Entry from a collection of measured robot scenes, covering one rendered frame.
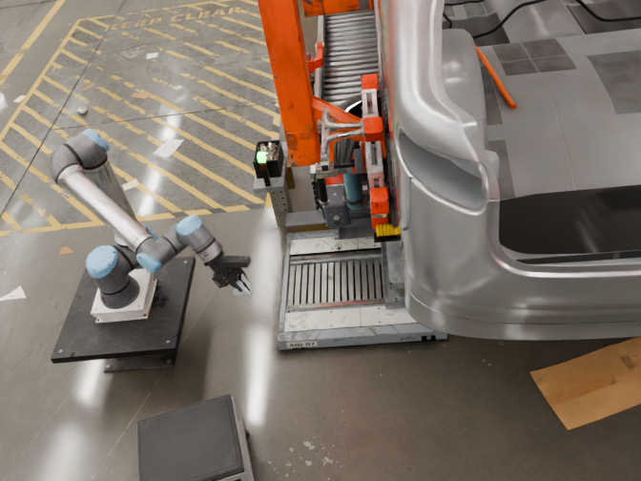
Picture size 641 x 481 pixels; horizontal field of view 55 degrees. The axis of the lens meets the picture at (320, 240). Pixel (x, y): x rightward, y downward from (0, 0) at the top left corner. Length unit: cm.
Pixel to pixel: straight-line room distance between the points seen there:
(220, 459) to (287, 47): 182
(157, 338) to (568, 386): 187
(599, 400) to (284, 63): 207
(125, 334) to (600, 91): 236
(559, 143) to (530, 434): 121
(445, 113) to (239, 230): 245
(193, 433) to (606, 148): 196
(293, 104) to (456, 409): 164
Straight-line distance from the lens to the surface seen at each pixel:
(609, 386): 304
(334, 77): 470
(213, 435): 255
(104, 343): 309
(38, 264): 421
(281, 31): 296
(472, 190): 168
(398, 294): 307
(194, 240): 226
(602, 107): 276
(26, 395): 352
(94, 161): 266
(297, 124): 319
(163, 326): 302
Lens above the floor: 246
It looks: 43 degrees down
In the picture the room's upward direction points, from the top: 10 degrees counter-clockwise
